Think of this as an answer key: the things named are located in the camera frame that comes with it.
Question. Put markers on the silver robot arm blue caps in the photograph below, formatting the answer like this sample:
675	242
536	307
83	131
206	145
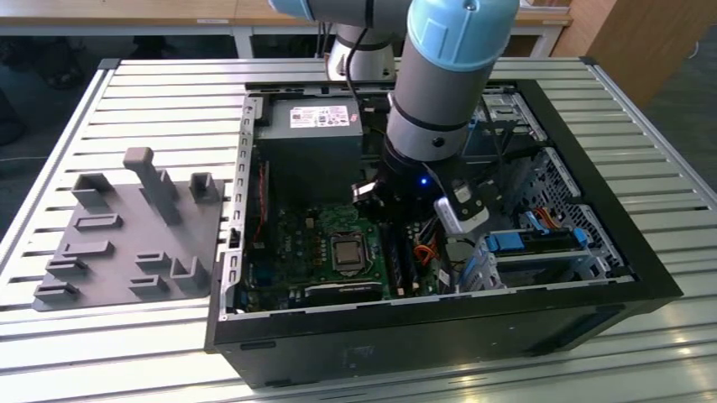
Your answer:
437	84

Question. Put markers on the black RAM stick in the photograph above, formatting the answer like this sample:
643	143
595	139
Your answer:
411	262

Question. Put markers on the round black speaker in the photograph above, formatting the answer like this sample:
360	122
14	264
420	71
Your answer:
461	252

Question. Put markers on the silver CPU in socket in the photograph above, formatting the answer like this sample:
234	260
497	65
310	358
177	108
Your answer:
348	252

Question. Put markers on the grey power supply unit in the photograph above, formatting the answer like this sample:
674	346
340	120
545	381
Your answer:
314	142

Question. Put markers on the green motherboard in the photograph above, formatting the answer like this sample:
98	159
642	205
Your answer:
314	243

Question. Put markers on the blue disk carrier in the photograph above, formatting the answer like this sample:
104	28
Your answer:
507	242

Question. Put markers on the silver drive cage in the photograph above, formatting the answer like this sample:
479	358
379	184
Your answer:
504	113

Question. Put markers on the black graphics card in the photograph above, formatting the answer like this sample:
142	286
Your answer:
343	291

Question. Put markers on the silver disk bay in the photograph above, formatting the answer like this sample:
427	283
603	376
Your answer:
549	264

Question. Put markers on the black PC case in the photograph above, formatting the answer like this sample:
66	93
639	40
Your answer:
427	336

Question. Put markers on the grey parts rack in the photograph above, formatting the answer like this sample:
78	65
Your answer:
129	252

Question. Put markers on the brown wooden cabinet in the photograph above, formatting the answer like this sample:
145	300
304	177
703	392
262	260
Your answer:
639	38

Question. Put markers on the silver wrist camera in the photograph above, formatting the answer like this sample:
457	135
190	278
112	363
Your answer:
468	210

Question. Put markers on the wooden desk white frame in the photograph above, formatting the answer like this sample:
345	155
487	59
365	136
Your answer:
169	17

